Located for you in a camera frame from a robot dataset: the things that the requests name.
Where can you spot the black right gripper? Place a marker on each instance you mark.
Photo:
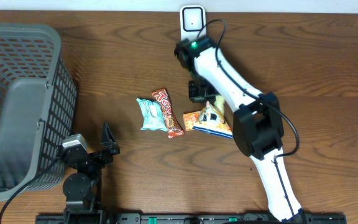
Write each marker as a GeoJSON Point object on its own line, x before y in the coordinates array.
{"type": "Point", "coordinates": [196, 96]}

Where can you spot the yellow white snack bag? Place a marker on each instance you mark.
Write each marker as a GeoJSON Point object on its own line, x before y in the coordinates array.
{"type": "Point", "coordinates": [211, 119]}

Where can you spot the orange tissue pack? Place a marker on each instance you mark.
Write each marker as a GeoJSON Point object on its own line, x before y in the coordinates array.
{"type": "Point", "coordinates": [190, 119]}

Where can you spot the grey plastic shopping basket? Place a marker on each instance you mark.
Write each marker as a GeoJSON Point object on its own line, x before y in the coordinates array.
{"type": "Point", "coordinates": [37, 107]}

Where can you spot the red Top chocolate bar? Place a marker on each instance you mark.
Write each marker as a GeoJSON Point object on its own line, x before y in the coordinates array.
{"type": "Point", "coordinates": [173, 127]}

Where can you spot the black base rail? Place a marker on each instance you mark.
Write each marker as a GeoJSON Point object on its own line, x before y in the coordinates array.
{"type": "Point", "coordinates": [136, 218]}

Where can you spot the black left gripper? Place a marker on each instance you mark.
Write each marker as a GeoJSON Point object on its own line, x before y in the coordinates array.
{"type": "Point", "coordinates": [109, 142]}

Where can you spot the teal wet wipes pack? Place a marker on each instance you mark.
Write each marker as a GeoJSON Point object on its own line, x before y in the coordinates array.
{"type": "Point", "coordinates": [152, 115]}

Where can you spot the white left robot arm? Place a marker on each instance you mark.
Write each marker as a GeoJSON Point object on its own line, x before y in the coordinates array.
{"type": "Point", "coordinates": [83, 188]}

